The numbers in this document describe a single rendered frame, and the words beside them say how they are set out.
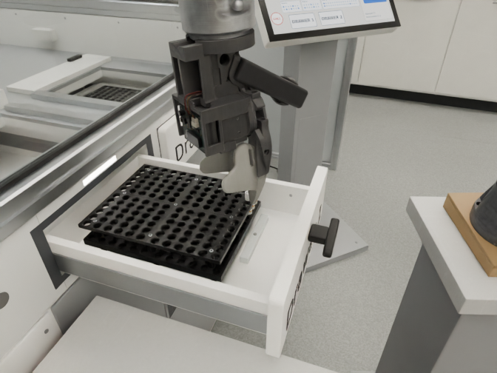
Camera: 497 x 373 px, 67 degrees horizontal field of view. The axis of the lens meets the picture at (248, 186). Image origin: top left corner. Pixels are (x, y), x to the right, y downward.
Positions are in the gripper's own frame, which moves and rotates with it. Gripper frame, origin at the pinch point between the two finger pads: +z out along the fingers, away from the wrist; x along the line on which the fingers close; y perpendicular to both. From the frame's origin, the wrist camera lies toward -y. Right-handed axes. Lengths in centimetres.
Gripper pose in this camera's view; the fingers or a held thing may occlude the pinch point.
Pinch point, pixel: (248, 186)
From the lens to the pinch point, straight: 50.4
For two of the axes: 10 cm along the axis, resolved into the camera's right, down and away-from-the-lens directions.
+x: 5.6, 4.3, -7.1
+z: 0.6, 8.3, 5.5
